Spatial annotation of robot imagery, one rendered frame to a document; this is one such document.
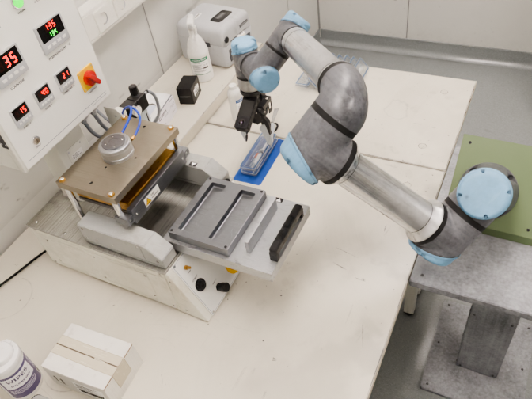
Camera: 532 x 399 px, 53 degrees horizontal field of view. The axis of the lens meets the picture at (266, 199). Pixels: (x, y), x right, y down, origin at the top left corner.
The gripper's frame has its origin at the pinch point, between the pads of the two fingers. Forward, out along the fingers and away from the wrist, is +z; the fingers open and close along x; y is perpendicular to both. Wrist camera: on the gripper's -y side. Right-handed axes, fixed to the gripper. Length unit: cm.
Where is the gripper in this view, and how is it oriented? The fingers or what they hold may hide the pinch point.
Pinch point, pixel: (257, 142)
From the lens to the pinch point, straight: 172.4
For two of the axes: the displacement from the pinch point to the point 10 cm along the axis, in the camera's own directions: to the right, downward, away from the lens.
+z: 1.3, 7.0, 7.1
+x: -9.1, -2.1, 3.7
